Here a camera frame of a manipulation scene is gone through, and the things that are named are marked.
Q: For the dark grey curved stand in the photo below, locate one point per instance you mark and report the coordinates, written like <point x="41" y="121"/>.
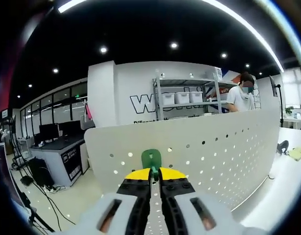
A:
<point x="282" y="147"/>

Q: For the small white camera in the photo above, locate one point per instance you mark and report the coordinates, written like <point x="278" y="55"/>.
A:
<point x="162" y="74"/>
<point x="191" y="74"/>

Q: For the green potted plant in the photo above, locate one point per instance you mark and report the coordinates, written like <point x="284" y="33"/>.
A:
<point x="289" y="110"/>

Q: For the white perforated mounting plate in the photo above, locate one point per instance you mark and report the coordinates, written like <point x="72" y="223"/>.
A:
<point x="209" y="135"/>

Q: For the black computer tower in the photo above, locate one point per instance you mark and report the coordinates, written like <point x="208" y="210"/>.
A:
<point x="41" y="171"/>

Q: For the grey metal shelf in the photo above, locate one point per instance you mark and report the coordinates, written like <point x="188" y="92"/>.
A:
<point x="179" y="82"/>

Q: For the round ceiling downlight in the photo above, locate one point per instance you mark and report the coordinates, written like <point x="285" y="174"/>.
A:
<point x="103" y="49"/>
<point x="174" y="45"/>
<point x="224" y="55"/>
<point x="55" y="70"/>

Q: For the white storage bin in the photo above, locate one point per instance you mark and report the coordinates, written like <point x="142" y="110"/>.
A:
<point x="182" y="98"/>
<point x="196" y="97"/>
<point x="168" y="98"/>

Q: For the pink hanging cloth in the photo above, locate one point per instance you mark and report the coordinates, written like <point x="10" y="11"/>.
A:
<point x="88" y="112"/>

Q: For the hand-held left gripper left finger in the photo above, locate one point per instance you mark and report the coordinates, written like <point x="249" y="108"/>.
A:
<point x="103" y="215"/>

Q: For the black monitor on stand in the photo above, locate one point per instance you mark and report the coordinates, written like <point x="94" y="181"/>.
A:
<point x="272" y="85"/>

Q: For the linear ceiling light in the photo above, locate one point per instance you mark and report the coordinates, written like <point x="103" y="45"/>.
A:
<point x="67" y="7"/>

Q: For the white power strip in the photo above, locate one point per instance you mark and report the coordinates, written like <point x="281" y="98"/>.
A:
<point x="54" y="188"/>

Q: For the pale yellow cloth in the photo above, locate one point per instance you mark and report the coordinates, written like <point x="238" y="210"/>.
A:
<point x="297" y="154"/>

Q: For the green hook assembly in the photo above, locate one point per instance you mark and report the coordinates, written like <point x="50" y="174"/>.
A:
<point x="146" y="160"/>

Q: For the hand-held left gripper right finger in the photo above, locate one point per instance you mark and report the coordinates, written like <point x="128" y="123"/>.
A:
<point x="214" y="215"/>

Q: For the stack of white crates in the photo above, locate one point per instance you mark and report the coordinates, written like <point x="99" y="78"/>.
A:
<point x="217" y="73"/>

